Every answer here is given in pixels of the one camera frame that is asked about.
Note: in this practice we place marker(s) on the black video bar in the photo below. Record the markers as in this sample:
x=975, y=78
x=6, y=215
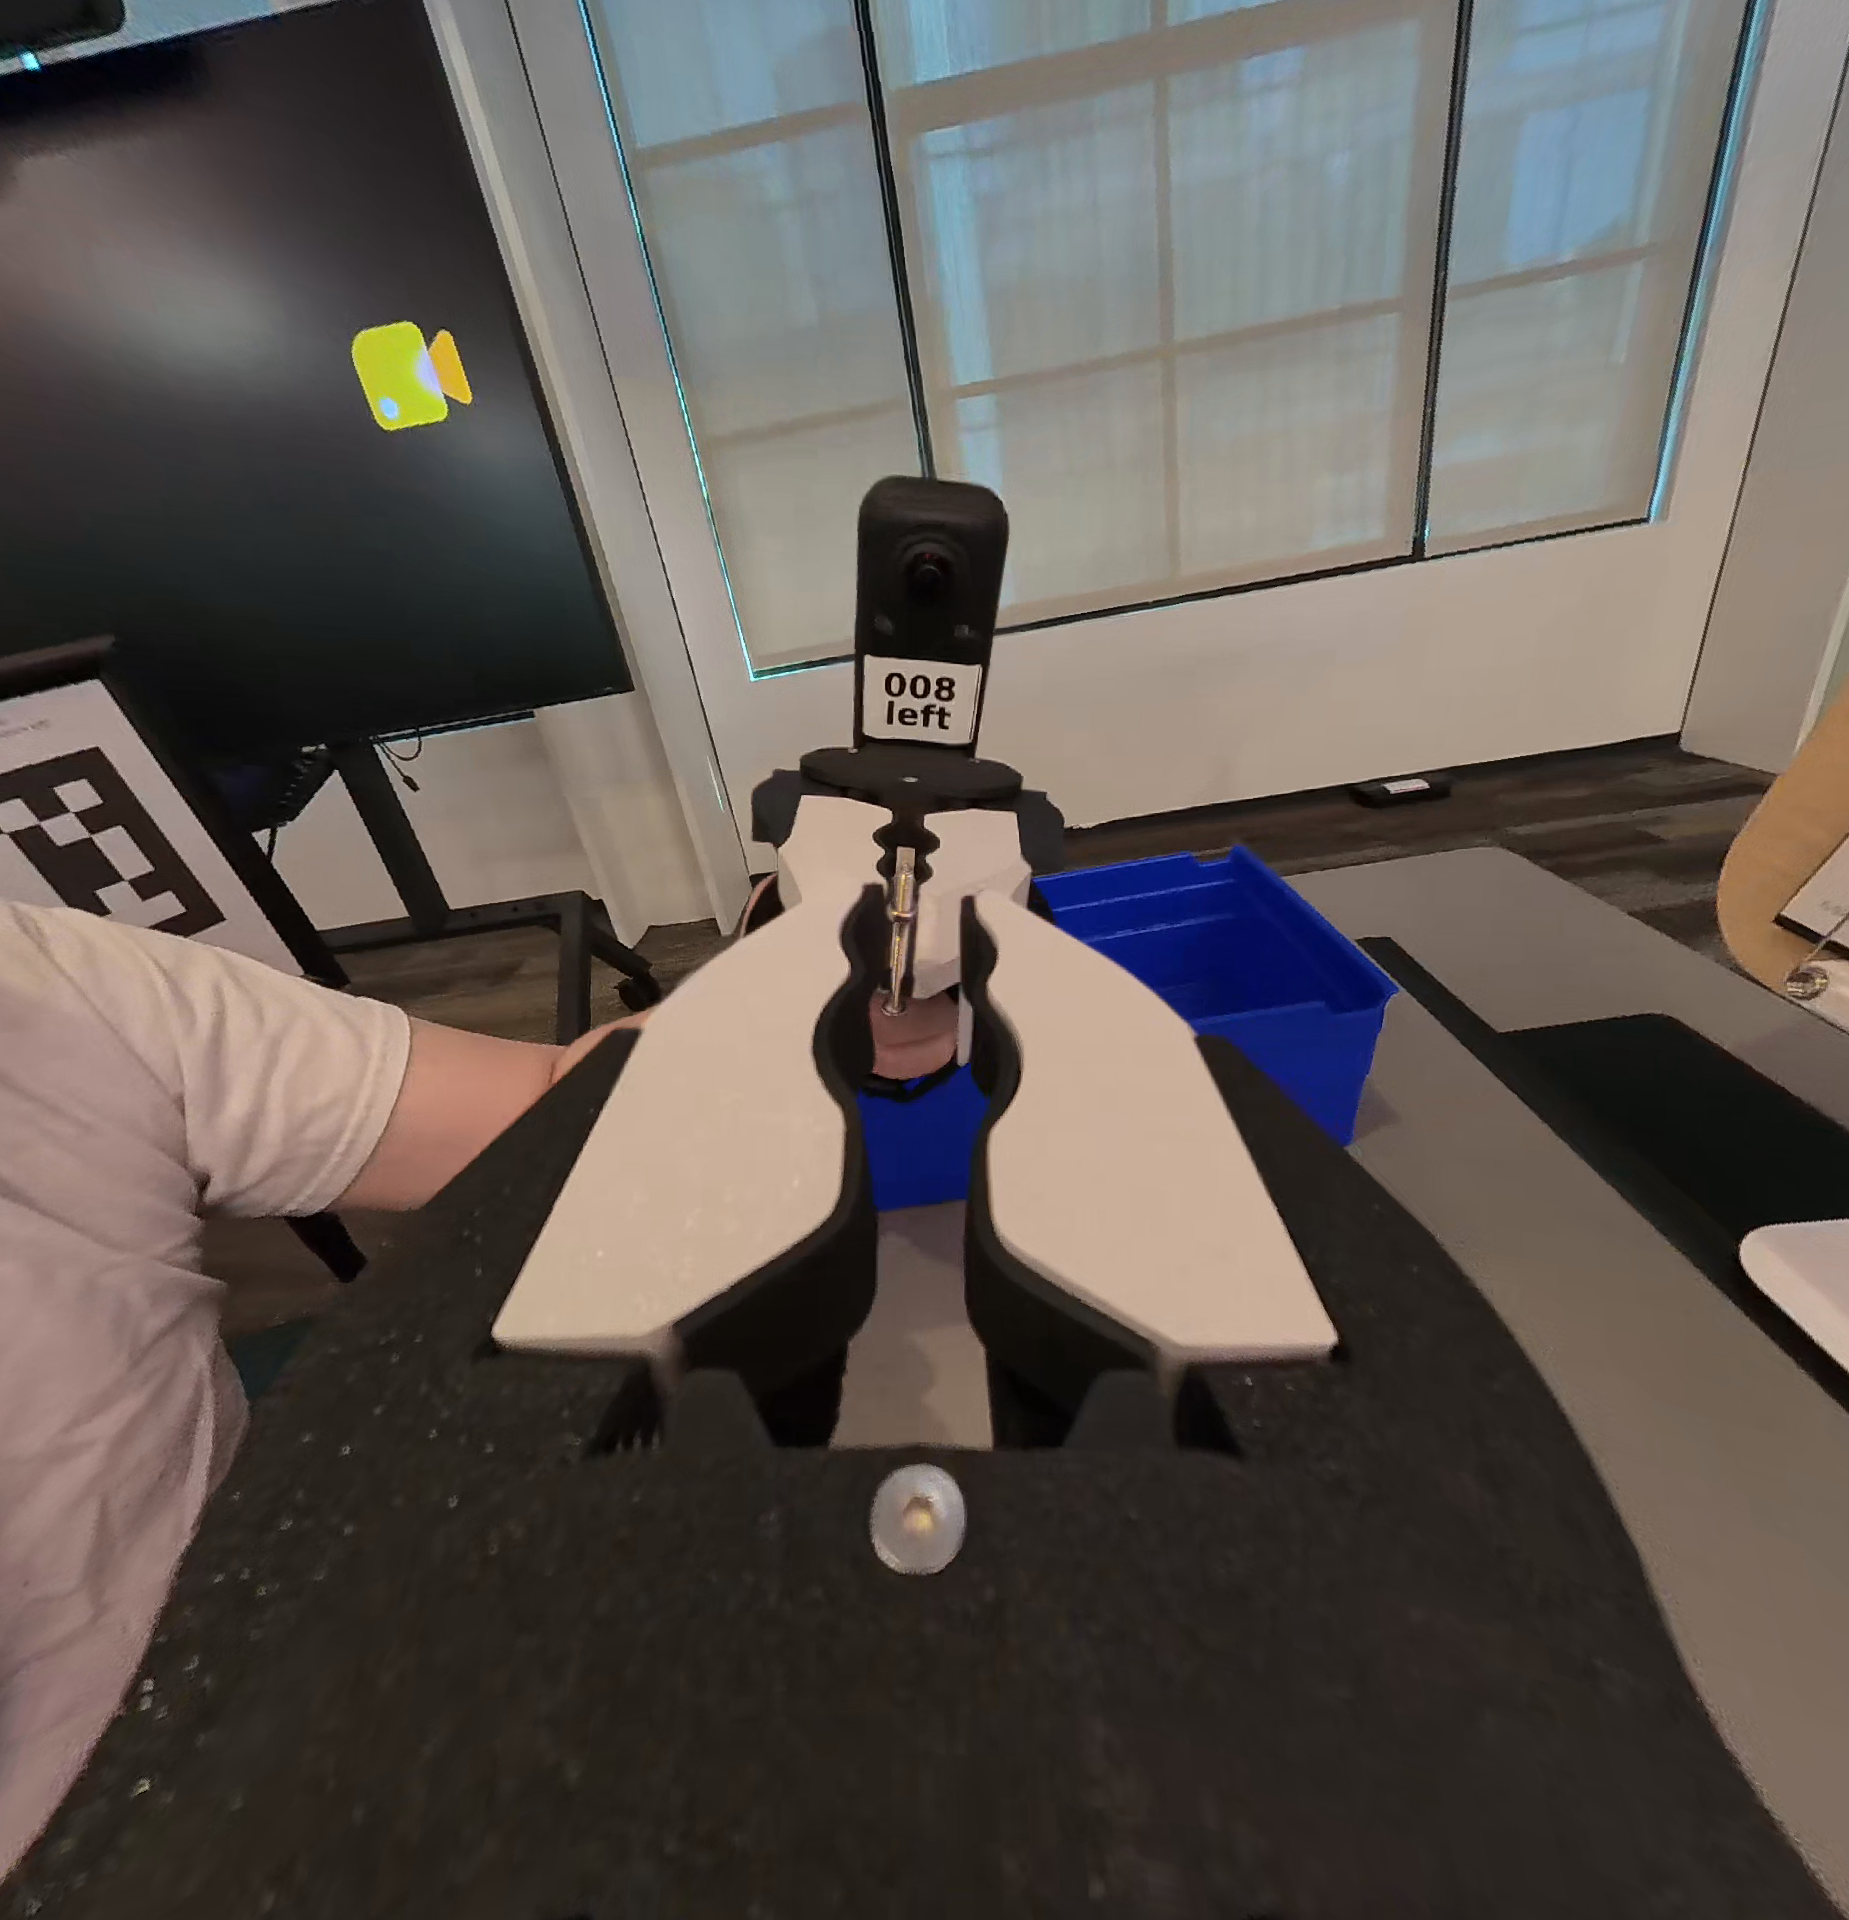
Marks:
x=41, y=23

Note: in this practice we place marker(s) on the person's left hand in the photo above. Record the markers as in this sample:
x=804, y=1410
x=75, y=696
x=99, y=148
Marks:
x=909, y=1047

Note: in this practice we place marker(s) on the small black floor box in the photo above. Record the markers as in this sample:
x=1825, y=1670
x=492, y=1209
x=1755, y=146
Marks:
x=1400, y=789

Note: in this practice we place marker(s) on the large paned window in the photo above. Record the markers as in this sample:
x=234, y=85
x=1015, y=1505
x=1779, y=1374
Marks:
x=1164, y=301

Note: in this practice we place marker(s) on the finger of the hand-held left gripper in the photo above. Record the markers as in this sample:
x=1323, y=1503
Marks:
x=985, y=865
x=825, y=848

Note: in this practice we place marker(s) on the metal bolt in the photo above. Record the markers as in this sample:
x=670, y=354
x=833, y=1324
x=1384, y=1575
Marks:
x=896, y=914

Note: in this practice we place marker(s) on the white rounded pad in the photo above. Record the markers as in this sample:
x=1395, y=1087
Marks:
x=1824, y=1297

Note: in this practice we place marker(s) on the blue plastic bin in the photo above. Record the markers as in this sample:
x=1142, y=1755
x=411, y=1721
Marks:
x=1255, y=990

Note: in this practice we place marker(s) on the black television stand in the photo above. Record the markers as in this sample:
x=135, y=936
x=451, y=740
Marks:
x=414, y=871

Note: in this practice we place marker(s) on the black television screen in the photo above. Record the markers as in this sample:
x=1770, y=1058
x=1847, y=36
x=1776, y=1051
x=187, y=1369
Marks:
x=234, y=525

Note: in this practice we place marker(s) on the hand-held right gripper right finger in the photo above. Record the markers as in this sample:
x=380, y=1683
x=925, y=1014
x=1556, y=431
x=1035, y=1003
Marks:
x=1150, y=1185

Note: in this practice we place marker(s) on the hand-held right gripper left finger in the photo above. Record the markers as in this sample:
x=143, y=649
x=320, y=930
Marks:
x=698, y=1171

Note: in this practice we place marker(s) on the framed marker sign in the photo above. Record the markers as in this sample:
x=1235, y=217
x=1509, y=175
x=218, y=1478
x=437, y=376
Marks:
x=99, y=840

